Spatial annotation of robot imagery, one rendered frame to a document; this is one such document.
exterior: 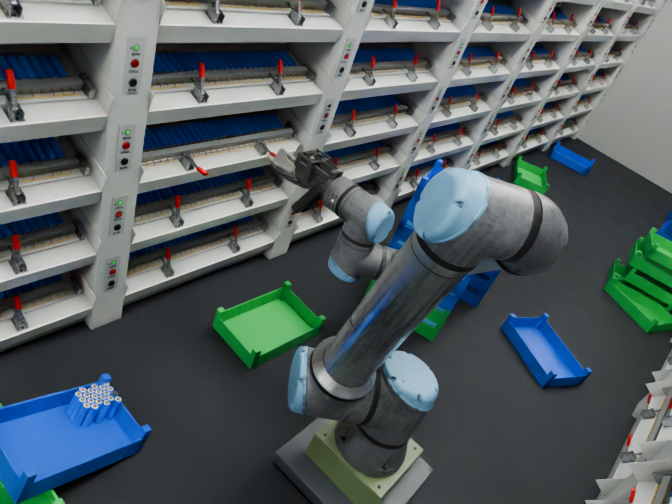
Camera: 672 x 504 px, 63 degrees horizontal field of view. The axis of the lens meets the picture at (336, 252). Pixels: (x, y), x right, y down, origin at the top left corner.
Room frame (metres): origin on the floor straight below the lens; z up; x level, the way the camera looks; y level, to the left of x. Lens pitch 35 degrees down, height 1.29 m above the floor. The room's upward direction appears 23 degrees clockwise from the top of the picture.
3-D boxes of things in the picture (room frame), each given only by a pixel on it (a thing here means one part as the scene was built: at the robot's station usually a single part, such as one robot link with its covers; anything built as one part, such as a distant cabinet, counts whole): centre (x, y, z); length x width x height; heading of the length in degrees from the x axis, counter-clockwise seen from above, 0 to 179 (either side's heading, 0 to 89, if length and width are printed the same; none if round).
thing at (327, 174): (1.21, 0.12, 0.63); 0.12 x 0.08 x 0.09; 61
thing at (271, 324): (1.27, 0.11, 0.04); 0.30 x 0.20 x 0.08; 149
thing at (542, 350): (1.72, -0.90, 0.04); 0.30 x 0.20 x 0.08; 32
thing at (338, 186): (1.17, 0.04, 0.63); 0.10 x 0.05 x 0.09; 151
